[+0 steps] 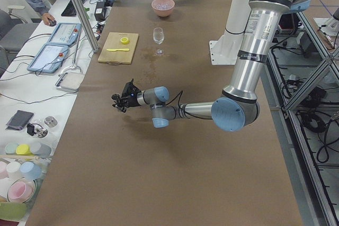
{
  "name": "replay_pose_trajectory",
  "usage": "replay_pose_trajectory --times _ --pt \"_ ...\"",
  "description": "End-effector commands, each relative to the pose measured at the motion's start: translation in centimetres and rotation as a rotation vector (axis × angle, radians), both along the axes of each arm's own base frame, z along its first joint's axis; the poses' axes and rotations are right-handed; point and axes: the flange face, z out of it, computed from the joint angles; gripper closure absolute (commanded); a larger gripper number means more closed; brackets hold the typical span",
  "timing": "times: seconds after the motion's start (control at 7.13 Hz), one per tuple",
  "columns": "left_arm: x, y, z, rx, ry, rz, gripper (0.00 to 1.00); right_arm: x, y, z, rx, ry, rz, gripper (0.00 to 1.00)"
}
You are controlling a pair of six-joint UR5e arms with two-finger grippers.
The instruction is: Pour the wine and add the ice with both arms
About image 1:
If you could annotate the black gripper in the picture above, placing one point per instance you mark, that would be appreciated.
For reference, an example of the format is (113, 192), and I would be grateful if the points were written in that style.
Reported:
(132, 100)

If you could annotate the steel cone jigger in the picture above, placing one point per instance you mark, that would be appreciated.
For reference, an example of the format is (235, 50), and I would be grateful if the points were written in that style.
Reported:
(114, 96)

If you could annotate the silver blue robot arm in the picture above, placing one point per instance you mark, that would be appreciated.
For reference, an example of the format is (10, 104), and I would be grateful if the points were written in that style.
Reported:
(237, 106)

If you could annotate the clear wine glass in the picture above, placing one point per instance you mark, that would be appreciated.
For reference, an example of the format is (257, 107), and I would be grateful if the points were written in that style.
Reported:
(158, 38)

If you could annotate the clear ice cubes pile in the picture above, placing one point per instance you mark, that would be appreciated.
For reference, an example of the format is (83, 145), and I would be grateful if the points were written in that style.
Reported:
(163, 6)

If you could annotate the yellow plastic knife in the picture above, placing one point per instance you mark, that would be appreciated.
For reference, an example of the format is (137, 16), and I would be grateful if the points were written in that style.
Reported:
(120, 49)

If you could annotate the metal tray with white cloth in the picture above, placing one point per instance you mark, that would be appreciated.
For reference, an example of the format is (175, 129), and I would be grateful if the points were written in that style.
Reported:
(69, 82)

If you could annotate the yellow lemon slice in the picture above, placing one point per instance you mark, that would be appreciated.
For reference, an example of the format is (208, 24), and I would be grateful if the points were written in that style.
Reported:
(124, 40)

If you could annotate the bamboo cutting board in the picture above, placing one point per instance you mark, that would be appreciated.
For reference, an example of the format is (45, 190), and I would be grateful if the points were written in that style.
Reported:
(113, 42)

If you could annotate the small steel cup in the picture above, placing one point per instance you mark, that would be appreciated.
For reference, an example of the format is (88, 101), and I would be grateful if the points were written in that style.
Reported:
(50, 121)

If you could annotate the lower teach pendant tablet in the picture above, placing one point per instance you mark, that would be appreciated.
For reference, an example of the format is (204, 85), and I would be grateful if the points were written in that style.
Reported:
(48, 59)

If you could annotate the teach pendant tablet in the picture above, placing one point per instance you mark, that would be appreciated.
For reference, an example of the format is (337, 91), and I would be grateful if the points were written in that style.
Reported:
(65, 33)
(48, 59)

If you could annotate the upper teach pendant tablet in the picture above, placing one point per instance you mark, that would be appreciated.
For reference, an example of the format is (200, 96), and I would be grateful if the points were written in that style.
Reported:
(65, 33)

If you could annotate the grey cup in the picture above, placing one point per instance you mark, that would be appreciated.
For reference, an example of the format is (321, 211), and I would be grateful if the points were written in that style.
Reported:
(40, 149)

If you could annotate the black power adapter box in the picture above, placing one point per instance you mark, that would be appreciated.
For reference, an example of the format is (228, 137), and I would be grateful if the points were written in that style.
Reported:
(100, 11)

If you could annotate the pink bowl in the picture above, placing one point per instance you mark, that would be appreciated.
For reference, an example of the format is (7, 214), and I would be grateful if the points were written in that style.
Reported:
(165, 13)

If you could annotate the grey folded cloth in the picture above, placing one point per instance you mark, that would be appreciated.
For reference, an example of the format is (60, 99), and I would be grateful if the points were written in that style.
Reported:
(19, 120)

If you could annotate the black computer mouse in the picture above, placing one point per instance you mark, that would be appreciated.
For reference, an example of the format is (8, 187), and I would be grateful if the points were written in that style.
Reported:
(52, 22)

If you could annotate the yellow cup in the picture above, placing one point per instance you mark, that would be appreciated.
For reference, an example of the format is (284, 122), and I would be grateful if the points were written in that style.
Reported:
(23, 150)

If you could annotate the light blue cup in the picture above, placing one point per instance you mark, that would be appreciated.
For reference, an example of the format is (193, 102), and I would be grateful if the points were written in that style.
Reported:
(30, 170)

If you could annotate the mint green cup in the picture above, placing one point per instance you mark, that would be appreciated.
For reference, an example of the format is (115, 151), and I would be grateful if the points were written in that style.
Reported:
(10, 148)

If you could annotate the white cup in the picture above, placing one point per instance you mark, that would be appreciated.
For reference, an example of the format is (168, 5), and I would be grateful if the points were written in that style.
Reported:
(13, 170)

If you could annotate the grey office chair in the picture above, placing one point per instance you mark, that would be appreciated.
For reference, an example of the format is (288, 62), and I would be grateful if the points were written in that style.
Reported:
(15, 31)

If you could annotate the pink cup in bowl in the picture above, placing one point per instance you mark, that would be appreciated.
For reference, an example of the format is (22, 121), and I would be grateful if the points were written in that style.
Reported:
(20, 191)

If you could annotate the pink cup on rack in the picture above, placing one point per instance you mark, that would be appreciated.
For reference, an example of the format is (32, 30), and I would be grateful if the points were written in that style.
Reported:
(3, 170)

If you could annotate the green bowl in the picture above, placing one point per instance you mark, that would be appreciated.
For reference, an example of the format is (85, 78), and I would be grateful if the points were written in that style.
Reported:
(12, 211)

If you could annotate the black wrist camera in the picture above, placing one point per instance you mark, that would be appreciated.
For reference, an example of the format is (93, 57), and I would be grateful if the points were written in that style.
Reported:
(130, 89)

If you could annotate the aluminium frame post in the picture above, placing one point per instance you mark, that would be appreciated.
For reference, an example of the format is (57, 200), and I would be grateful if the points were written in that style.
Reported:
(82, 15)

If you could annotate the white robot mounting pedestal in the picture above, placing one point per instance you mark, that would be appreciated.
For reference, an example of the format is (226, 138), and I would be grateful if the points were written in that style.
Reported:
(224, 51)

